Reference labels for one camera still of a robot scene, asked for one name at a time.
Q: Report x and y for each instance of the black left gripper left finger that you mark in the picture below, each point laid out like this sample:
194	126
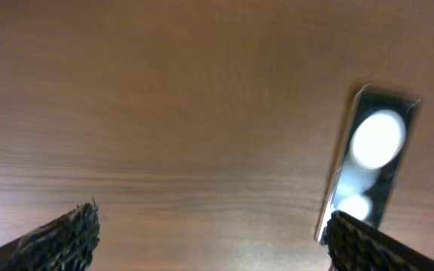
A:
65	243

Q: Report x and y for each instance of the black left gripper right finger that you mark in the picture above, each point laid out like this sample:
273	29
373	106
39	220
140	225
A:
355	246

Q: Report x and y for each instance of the black Galaxy flip phone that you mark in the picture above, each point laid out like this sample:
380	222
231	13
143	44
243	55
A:
372	141

